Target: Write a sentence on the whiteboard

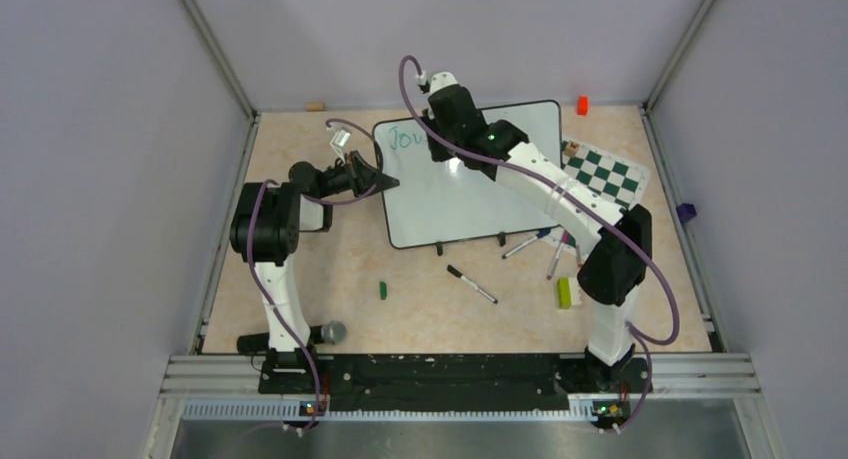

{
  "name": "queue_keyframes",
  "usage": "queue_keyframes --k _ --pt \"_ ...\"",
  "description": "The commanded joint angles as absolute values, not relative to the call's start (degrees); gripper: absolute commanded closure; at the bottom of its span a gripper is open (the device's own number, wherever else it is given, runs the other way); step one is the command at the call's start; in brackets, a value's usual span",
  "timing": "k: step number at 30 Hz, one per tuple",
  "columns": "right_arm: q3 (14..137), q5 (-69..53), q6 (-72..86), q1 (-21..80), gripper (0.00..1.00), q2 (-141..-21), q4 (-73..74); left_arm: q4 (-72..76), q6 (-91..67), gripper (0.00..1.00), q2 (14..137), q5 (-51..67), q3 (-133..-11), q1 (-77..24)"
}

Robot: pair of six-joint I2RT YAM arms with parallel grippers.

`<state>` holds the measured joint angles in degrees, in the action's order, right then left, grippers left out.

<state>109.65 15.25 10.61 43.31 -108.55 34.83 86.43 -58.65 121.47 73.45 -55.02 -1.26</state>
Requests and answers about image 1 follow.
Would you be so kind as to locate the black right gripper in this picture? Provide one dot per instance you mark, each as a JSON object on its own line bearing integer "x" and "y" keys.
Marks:
{"x": 438, "y": 154}

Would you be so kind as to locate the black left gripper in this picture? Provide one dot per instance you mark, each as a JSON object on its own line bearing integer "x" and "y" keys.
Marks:
{"x": 362, "y": 176}

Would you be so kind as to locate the white whiteboard black frame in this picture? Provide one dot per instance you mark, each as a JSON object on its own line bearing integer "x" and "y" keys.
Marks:
{"x": 441, "y": 202}

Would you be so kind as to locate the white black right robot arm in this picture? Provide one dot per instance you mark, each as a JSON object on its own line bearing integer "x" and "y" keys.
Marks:
{"x": 614, "y": 241}

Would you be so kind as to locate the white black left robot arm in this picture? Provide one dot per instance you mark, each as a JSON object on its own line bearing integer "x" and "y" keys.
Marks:
{"x": 265, "y": 232}

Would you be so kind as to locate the wooden chess cube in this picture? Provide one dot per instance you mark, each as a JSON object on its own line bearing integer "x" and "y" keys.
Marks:
{"x": 571, "y": 149}

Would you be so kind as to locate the black capped marker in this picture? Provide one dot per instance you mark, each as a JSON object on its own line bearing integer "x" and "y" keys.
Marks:
{"x": 475, "y": 286}

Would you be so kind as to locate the orange toy block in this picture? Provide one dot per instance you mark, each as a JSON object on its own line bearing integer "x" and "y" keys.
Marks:
{"x": 582, "y": 105}

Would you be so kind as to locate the blue capped marker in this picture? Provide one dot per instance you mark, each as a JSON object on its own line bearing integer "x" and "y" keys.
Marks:
{"x": 542, "y": 233}

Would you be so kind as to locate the green white chess mat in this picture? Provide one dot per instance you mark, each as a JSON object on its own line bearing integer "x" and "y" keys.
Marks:
{"x": 611, "y": 176}

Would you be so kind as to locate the grey black microphone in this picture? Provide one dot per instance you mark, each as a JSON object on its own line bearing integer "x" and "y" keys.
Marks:
{"x": 333, "y": 332}

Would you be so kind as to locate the lime green toy brick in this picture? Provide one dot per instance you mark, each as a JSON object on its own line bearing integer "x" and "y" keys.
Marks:
{"x": 568, "y": 293}

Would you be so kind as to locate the purple toy block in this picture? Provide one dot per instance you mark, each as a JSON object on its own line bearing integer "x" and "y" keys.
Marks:
{"x": 686, "y": 212}

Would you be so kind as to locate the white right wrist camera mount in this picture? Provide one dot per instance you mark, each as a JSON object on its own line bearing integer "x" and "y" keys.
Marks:
{"x": 431, "y": 83}

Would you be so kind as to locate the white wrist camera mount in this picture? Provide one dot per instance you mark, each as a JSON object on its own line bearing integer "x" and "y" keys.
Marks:
{"x": 339, "y": 141}
{"x": 431, "y": 83}

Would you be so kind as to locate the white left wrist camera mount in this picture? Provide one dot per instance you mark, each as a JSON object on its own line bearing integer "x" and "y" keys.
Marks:
{"x": 339, "y": 141}

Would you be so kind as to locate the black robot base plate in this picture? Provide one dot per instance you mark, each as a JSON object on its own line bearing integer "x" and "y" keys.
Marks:
{"x": 456, "y": 382}

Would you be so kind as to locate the aluminium frame rail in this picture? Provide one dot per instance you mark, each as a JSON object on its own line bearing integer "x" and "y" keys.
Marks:
{"x": 225, "y": 387}

